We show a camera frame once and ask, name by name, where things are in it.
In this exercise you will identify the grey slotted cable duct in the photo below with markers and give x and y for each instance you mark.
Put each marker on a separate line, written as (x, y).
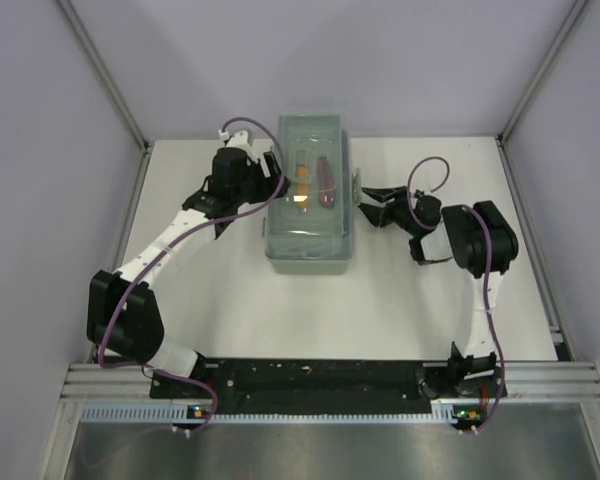
(189, 415)

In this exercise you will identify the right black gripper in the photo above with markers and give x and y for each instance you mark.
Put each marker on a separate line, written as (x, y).
(381, 216)

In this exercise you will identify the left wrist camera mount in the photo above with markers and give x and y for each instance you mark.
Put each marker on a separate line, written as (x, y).
(241, 139)

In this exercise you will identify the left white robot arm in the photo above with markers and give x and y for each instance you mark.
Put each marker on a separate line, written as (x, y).
(123, 310)

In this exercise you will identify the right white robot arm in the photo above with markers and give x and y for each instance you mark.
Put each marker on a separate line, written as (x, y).
(480, 241)

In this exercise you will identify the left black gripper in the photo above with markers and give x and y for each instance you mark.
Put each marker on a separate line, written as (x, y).
(267, 184)

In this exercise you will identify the red black utility knife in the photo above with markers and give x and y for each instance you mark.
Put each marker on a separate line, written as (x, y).
(327, 186)

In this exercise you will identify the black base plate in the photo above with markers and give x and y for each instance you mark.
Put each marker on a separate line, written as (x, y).
(320, 387)

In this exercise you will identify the aluminium frame rail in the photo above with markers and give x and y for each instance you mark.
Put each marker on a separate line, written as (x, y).
(526, 382)

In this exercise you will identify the green clear-lid tool box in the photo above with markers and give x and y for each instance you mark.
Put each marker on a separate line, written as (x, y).
(320, 242)

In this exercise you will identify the yellow black utility knife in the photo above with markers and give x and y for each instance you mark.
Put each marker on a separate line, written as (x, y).
(302, 187)

